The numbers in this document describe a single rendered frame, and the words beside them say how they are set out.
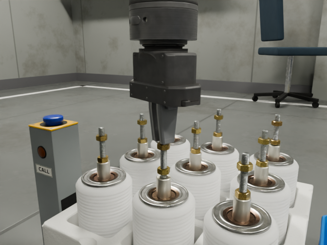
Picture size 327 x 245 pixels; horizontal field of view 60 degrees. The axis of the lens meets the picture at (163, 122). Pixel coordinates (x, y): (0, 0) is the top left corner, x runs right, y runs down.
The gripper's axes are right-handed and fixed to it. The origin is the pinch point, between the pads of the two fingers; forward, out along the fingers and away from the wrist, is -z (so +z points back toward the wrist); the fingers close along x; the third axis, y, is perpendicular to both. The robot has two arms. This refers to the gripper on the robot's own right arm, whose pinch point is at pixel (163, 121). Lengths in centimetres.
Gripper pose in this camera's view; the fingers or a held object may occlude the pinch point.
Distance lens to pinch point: 40.0
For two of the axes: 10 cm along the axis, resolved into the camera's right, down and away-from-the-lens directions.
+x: 6.0, 2.0, -7.7
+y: 8.0, -1.5, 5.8
